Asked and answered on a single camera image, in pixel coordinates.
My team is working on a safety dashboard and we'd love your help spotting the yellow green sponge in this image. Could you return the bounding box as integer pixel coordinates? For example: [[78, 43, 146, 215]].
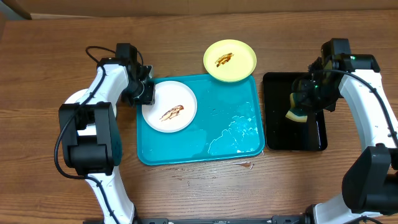
[[285, 93, 308, 123]]

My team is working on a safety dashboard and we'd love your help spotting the yellow-green plate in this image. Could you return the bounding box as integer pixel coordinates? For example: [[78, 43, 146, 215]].
[[203, 39, 257, 82]]

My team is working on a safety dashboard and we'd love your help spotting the white plate with sauce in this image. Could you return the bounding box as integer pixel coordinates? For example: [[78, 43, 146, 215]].
[[65, 88, 88, 104]]

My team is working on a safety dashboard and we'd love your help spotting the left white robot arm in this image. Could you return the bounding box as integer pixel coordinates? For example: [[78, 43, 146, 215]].
[[54, 58, 155, 223]]

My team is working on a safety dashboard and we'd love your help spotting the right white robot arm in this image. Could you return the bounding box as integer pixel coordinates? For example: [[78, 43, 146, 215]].
[[286, 54, 397, 223]]

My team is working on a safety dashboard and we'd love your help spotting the black plastic tray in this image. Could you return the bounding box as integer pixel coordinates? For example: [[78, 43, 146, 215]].
[[262, 72, 328, 151]]

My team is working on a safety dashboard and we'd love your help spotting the teal plastic tray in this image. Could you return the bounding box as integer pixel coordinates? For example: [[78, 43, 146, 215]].
[[136, 74, 266, 166]]

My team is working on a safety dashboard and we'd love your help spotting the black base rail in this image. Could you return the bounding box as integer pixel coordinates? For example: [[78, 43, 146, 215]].
[[133, 215, 313, 224]]

